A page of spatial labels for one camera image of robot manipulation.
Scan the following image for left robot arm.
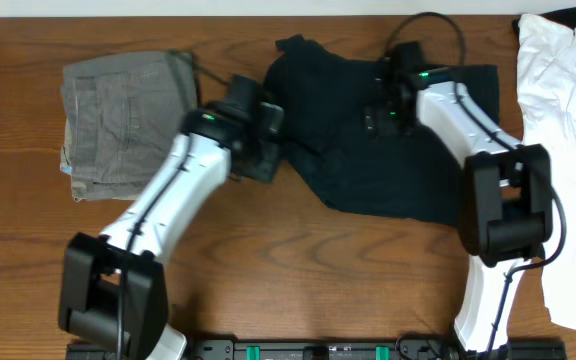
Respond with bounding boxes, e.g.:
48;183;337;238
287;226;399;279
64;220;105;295
58;102;284;359

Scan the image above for black t-shirt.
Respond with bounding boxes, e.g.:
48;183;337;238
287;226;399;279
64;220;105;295
262;33;500;227

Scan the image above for small black cable loop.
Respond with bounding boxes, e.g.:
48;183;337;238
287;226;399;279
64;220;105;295
395;333;449;360

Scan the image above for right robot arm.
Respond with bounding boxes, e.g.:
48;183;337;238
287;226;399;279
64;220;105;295
365;56;562;359

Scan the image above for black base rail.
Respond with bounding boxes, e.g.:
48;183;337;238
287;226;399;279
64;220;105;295
65;339;568;360

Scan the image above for folded grey khaki pants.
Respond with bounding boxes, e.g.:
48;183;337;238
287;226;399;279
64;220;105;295
60;51;199;201

